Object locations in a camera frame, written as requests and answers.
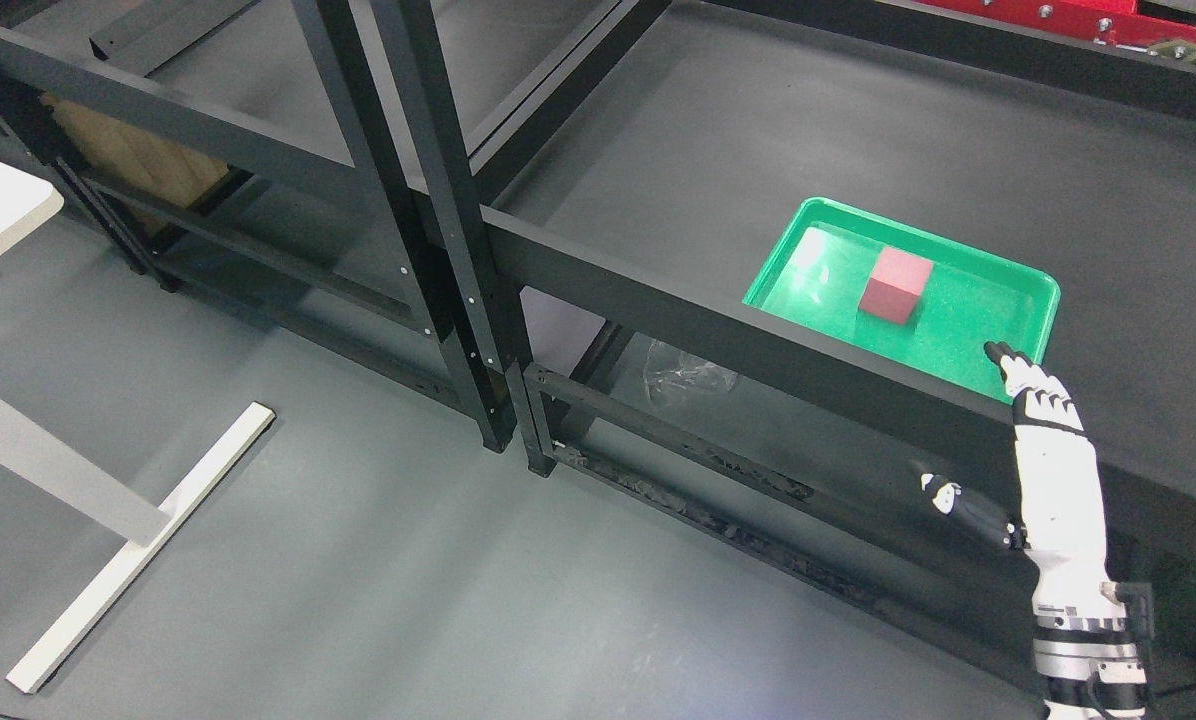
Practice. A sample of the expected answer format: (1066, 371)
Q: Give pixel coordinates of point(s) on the wooden cardboard box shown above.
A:
(149, 162)

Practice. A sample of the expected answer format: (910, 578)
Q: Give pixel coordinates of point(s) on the green plastic tray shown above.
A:
(818, 269)

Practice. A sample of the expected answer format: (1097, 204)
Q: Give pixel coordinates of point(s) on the red metal beam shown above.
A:
(1155, 28)

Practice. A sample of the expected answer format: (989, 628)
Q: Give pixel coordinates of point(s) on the clear plastic bag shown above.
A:
(672, 376)

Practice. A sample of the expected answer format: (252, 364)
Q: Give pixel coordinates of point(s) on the pink cube block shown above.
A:
(895, 285)

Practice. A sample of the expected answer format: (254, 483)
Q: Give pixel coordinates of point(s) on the black metal shelf rack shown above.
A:
(1088, 376)

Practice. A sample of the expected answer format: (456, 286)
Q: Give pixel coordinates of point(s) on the white desk with T-leg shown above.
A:
(34, 454)

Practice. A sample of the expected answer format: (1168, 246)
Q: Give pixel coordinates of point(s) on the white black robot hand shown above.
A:
(1061, 524)

